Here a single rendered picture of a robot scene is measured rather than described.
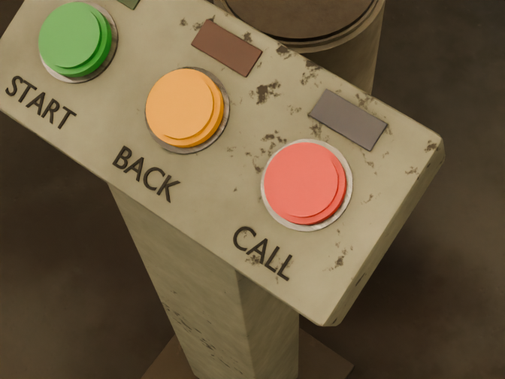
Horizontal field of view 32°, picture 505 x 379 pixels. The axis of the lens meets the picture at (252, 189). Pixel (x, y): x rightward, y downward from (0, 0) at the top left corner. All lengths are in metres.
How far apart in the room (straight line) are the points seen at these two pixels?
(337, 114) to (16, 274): 0.72
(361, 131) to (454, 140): 0.72
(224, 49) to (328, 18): 0.14
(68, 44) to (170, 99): 0.07
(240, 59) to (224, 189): 0.07
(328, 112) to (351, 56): 0.17
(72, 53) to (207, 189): 0.10
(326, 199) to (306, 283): 0.04
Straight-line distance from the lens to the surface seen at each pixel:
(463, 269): 1.07
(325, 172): 0.42
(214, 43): 0.46
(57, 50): 0.48
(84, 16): 0.48
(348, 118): 0.43
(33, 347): 1.07
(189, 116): 0.44
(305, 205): 0.42
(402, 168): 0.42
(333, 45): 0.58
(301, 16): 0.58
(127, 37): 0.48
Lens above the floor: 0.99
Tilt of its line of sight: 65 degrees down
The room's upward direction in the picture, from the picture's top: 6 degrees counter-clockwise
